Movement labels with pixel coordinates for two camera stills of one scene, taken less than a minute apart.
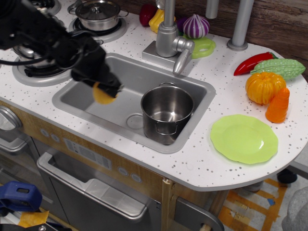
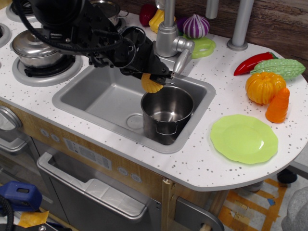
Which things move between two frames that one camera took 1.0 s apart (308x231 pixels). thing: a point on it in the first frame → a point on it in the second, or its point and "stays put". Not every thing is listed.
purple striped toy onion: (196, 27) stays put
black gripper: (84, 55) → (135, 56)
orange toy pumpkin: (261, 87) stays put
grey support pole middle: (211, 8) stays put
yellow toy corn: (101, 97) → (149, 85)
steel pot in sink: (166, 109) stays put
